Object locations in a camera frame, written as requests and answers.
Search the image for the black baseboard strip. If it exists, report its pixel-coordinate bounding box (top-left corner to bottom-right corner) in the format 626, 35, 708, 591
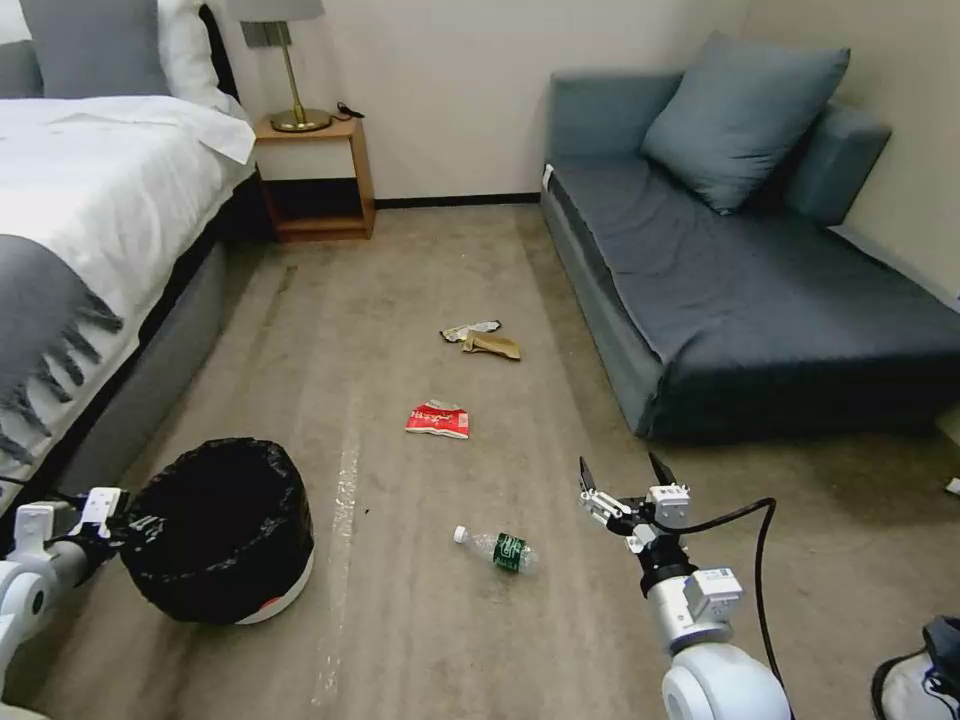
373, 195, 546, 211

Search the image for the blue sofa bolster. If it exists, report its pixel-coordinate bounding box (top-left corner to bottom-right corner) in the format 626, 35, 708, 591
782, 103, 894, 228

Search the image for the black bin liner bag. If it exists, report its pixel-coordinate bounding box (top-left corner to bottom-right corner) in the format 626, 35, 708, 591
119, 438, 316, 623

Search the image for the silver wall switch panel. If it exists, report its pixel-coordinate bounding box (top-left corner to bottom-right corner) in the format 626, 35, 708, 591
240, 20, 295, 51

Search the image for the dark blue sofa cover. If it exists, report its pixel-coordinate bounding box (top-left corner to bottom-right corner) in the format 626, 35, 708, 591
549, 153, 960, 438

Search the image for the white pillow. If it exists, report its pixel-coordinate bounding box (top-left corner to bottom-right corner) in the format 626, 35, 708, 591
153, 0, 243, 115

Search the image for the dark headboard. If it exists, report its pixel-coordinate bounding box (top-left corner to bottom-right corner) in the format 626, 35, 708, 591
197, 3, 243, 103

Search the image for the white round trash bin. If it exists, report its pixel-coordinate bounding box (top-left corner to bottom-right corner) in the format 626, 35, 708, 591
119, 438, 316, 628

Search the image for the brown crumpled paper wrapper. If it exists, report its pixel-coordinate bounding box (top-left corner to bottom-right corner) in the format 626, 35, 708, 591
460, 333, 524, 364

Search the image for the clear plastic bottle green label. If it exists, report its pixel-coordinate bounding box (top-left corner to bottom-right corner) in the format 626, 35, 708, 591
452, 524, 541, 577

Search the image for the grey fringed throw blanket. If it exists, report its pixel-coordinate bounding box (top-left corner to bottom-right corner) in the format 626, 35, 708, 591
0, 233, 126, 468

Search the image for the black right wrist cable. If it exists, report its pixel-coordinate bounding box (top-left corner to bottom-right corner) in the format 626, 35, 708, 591
674, 497, 790, 703

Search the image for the wooden nightstand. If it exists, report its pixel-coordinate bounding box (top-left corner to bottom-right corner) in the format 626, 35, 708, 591
253, 112, 376, 244

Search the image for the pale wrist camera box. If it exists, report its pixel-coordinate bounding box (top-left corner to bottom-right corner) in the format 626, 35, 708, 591
647, 485, 691, 535
80, 486, 131, 526

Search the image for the brass table lamp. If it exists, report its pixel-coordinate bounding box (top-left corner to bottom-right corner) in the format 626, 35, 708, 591
224, 0, 334, 135

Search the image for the grey pillow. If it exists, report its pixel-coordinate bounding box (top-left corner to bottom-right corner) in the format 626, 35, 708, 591
0, 39, 44, 100
18, 0, 174, 100

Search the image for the blue-grey sofa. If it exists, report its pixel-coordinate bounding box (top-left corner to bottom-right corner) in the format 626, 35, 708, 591
539, 68, 960, 441

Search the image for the grey upholstered bed base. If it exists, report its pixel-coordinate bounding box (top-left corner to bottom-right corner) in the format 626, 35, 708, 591
52, 238, 231, 493

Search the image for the red white crumpled wrapper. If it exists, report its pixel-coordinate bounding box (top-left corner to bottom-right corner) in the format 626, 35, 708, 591
405, 399, 474, 442

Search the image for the blue white sneaker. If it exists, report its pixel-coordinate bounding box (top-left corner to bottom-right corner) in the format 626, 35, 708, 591
870, 614, 960, 720

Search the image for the silver white torn wrapper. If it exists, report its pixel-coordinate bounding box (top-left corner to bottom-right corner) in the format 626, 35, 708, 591
439, 319, 505, 347

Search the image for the blue square cushion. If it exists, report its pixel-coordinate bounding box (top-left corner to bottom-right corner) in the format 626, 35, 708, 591
640, 29, 853, 217

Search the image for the white duvet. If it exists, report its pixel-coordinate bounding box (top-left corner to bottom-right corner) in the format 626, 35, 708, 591
0, 93, 260, 470

